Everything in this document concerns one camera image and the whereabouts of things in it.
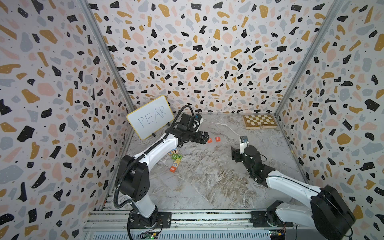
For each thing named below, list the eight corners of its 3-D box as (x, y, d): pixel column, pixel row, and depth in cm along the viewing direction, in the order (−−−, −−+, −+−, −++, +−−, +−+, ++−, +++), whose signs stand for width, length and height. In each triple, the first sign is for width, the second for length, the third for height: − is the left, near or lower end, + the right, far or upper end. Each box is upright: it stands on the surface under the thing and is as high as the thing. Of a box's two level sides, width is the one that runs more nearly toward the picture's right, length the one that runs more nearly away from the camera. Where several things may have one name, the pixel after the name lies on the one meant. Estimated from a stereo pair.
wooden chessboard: (245, 129, 114) (246, 126, 112) (242, 116, 123) (242, 114, 121) (277, 129, 115) (279, 127, 113) (272, 116, 124) (273, 114, 122)
